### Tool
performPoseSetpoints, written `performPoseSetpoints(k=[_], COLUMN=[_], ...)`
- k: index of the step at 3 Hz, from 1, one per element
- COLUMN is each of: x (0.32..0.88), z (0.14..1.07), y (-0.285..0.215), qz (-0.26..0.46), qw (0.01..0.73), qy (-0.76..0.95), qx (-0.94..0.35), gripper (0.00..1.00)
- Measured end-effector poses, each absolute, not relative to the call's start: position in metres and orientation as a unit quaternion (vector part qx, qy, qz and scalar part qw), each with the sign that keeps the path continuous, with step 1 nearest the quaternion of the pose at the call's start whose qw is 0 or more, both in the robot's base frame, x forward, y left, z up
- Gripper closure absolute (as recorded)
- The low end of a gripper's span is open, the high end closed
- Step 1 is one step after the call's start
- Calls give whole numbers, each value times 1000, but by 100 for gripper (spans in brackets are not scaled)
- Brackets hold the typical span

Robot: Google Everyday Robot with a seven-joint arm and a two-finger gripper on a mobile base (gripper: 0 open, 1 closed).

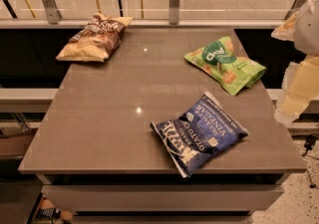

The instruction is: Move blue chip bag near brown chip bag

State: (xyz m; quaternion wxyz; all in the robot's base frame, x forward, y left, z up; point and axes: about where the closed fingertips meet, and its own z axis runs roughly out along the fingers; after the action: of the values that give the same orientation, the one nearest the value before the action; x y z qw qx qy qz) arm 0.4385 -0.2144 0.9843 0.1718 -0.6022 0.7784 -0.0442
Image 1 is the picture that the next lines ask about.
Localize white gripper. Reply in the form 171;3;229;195
271;0;319;122

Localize blue kettle chip bag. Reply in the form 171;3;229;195
151;92;248;178

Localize green chip bag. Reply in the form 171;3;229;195
184;36;266;96

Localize brown chip bag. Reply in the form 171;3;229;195
56;13;134;62

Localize grey drawer front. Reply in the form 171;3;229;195
42;184;283;212

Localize cardboard box lower left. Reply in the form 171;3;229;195
0;128;37;157

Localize items on lower shelf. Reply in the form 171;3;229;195
31;198;73;224

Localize black floor cable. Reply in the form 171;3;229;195
292;133;319;190

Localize middle metal railing bracket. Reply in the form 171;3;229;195
168;0;180;25

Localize left metal railing bracket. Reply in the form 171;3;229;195
42;0;62;24

